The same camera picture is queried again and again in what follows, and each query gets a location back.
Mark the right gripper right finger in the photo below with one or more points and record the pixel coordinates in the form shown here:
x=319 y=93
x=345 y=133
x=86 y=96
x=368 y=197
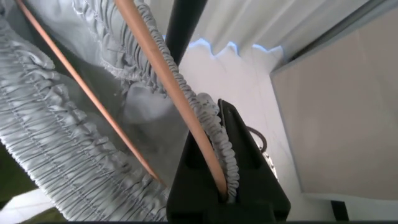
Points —
x=261 y=196

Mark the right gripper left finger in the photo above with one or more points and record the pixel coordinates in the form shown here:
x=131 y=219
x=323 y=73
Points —
x=192 y=186

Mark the pink clothes hanger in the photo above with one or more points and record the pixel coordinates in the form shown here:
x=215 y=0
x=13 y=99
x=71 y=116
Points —
x=161 y=68

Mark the pale grey shorts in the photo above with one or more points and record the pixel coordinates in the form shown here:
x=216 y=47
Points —
x=46 y=124

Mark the black clothes rack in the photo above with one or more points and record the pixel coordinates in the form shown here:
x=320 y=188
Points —
x=185 y=25

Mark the white curtain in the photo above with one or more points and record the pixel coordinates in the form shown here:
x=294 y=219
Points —
x=264 y=18

